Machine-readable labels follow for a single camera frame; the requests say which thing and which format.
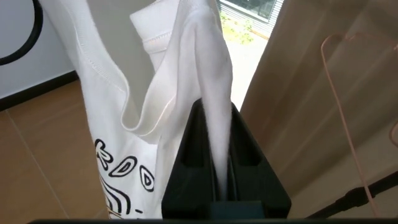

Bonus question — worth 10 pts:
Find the black cable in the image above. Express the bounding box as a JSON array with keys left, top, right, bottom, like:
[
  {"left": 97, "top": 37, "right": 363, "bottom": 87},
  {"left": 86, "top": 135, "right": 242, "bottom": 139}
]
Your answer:
[{"left": 0, "top": 0, "right": 44, "bottom": 67}]

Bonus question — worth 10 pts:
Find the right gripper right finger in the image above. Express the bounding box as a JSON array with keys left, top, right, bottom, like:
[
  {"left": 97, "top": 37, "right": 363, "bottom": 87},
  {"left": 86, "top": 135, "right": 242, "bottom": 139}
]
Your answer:
[{"left": 229, "top": 102, "right": 292, "bottom": 218}]

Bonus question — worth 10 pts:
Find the window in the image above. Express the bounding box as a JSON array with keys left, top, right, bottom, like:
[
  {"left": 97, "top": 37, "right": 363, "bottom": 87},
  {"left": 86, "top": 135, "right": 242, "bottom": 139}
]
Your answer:
[{"left": 216, "top": 0, "right": 285, "bottom": 111}]

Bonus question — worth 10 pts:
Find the beige curtain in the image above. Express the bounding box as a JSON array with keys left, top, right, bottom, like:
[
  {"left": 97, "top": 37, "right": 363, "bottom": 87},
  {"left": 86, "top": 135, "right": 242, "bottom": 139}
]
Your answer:
[{"left": 239, "top": 0, "right": 398, "bottom": 218}]

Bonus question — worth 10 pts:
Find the pink clothes hanger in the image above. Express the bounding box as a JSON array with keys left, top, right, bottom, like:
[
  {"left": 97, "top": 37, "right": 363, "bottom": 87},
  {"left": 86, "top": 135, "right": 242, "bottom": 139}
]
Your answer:
[{"left": 320, "top": 32, "right": 398, "bottom": 218}]

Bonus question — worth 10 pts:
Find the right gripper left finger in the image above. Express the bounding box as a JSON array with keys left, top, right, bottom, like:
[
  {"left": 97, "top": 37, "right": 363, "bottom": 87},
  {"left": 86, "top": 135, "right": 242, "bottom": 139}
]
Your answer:
[{"left": 161, "top": 98, "right": 220, "bottom": 218}]

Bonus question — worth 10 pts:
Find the black clothes rack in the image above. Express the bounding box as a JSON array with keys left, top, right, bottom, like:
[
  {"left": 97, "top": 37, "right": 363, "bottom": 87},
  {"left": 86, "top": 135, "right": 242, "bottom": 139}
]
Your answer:
[{"left": 307, "top": 170, "right": 398, "bottom": 219}]

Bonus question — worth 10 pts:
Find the white printed t-shirt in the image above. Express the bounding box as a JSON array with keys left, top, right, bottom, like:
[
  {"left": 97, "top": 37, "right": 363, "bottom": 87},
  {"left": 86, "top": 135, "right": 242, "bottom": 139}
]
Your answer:
[{"left": 39, "top": 0, "right": 234, "bottom": 219}]

